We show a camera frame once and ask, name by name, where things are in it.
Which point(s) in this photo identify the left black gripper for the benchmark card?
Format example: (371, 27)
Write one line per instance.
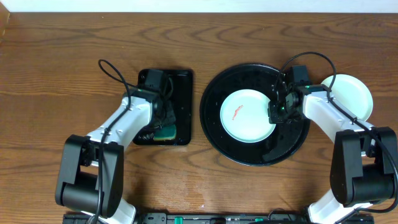
(168, 116)

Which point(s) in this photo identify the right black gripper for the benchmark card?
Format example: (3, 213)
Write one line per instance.
(273, 117)

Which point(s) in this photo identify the green scrubbing sponge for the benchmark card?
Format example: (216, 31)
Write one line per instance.
(166, 133)

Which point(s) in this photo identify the mint plate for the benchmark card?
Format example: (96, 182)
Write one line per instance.
(244, 116)
(353, 94)

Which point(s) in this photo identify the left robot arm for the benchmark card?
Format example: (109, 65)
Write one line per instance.
(90, 179)

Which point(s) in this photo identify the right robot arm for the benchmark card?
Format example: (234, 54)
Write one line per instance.
(363, 175)

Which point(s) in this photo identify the round black tray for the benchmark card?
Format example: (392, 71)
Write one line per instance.
(281, 144)

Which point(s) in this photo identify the black rectangular tray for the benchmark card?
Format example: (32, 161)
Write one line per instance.
(181, 89)

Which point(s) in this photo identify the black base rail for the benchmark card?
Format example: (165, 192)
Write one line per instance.
(163, 218)

